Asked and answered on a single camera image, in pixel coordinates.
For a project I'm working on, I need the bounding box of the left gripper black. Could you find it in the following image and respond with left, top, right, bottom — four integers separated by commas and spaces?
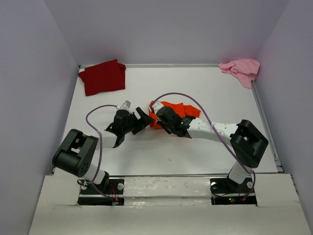
122, 107, 154, 135

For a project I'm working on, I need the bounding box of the orange t-shirt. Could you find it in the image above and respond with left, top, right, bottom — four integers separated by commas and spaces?
149, 101, 201, 129

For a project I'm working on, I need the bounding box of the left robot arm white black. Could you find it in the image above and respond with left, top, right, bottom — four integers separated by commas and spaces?
52, 105, 155, 197

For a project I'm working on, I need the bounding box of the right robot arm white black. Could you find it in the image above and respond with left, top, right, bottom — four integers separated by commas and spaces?
154, 106, 268, 193

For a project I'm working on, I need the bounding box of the folded dark red t-shirt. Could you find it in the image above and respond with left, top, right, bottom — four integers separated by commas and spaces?
78, 59, 126, 96

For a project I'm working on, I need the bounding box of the pink t-shirt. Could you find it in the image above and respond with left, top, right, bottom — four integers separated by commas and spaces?
218, 59, 260, 89

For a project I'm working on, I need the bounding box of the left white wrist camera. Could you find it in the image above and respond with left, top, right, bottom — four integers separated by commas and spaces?
116, 100, 131, 113

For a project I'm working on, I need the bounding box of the back aluminium rail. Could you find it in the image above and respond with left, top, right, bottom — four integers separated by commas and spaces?
78, 63, 221, 69

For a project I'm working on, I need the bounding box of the aluminium rail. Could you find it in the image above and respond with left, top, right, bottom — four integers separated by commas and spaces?
251, 81, 285, 173
78, 63, 221, 69
110, 173, 228, 177

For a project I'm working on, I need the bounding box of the front aluminium rail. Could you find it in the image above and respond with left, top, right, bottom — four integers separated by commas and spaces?
110, 173, 228, 177

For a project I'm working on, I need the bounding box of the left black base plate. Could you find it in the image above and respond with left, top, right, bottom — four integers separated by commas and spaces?
77, 178, 125, 206

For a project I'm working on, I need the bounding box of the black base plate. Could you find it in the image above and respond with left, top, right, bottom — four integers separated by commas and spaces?
210, 177, 257, 206
77, 178, 125, 206

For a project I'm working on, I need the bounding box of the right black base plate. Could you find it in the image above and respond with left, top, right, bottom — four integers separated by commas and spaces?
210, 177, 257, 206

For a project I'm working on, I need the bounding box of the right aluminium rail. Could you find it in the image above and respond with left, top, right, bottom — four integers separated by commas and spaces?
251, 81, 285, 173

